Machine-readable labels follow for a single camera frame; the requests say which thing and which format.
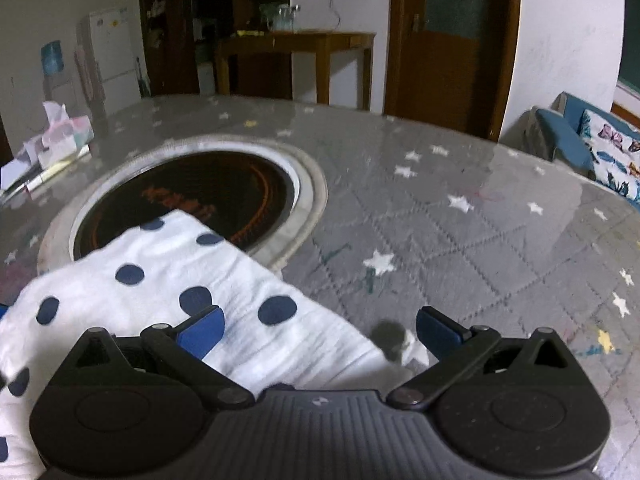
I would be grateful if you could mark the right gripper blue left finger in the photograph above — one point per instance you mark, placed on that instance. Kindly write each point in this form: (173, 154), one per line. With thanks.
(197, 335)

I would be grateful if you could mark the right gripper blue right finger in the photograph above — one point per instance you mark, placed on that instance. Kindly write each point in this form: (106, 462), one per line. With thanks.
(442, 336)

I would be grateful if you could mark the white navy polka dot garment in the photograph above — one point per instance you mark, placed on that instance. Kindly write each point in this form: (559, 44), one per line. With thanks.
(166, 272)

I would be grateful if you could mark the round black induction cooktop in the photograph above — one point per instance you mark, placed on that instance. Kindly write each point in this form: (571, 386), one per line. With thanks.
(242, 197)

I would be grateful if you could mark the blue sofa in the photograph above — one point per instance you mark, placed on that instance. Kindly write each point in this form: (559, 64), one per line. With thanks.
(552, 133)

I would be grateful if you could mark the tissue pack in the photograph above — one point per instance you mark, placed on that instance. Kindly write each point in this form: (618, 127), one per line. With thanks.
(64, 139)

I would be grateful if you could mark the butterfly print pillow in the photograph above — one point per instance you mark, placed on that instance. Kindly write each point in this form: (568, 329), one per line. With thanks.
(615, 154)

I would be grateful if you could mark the white refrigerator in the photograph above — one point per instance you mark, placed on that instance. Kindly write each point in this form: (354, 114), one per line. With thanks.
(106, 63)

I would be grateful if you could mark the brown wooden door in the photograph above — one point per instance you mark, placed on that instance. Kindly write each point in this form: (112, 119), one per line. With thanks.
(450, 62)

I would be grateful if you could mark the water dispenser with blue bottle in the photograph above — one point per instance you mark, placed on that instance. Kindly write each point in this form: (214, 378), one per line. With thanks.
(58, 85)

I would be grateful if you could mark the glass jar on table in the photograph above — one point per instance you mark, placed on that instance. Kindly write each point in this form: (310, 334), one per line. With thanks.
(284, 18)

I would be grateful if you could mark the dark green window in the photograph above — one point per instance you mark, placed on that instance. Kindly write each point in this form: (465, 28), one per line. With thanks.
(630, 60)

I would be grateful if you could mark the dark wooden shelf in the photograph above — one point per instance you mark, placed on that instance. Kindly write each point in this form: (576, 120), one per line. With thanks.
(180, 38)

